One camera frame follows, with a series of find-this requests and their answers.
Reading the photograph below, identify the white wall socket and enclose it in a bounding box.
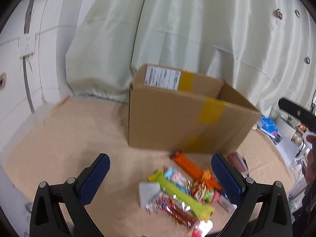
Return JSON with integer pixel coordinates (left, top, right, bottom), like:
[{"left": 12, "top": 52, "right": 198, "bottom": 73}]
[{"left": 19, "top": 33, "right": 36, "bottom": 58}]

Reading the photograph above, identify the orange snack bar packet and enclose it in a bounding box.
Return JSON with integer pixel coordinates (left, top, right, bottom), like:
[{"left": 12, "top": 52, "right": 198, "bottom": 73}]
[{"left": 170, "top": 151, "right": 222, "bottom": 192}]

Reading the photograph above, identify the blue plastic bag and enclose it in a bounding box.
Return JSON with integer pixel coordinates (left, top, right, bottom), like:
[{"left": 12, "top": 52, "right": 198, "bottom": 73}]
[{"left": 257, "top": 115, "right": 282, "bottom": 144}]

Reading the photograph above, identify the orange beaded toy keychain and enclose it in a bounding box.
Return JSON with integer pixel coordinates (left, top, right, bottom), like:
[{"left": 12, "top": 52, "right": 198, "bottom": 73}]
[{"left": 191, "top": 168, "right": 222, "bottom": 204}]

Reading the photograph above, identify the red sausage snack packet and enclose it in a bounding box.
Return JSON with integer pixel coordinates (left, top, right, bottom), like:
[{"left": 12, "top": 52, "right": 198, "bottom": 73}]
[{"left": 145, "top": 195, "right": 213, "bottom": 237}]

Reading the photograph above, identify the blue plush keychain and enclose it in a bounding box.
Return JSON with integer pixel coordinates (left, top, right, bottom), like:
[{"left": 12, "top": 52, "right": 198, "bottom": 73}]
[{"left": 163, "top": 167, "right": 191, "bottom": 195}]

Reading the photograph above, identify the pink wafer packet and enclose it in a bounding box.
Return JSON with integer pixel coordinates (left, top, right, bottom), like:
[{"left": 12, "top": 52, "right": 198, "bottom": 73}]
[{"left": 227, "top": 152, "right": 249, "bottom": 177}]

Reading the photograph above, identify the green snack bar packet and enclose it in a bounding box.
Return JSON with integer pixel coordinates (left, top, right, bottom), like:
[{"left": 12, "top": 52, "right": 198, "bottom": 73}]
[{"left": 147, "top": 170, "right": 214, "bottom": 221}]

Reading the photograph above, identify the pale green curtain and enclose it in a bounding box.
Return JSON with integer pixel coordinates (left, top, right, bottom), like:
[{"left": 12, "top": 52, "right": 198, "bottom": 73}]
[{"left": 66, "top": 0, "right": 315, "bottom": 115}]

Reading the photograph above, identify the white charger plug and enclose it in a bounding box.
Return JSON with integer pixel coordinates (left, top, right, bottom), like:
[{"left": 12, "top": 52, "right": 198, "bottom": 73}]
[{"left": 138, "top": 182, "right": 161, "bottom": 208}]

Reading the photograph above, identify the brown cardboard box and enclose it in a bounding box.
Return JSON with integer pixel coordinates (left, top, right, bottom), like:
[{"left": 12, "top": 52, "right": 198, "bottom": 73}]
[{"left": 128, "top": 64, "right": 260, "bottom": 153}]

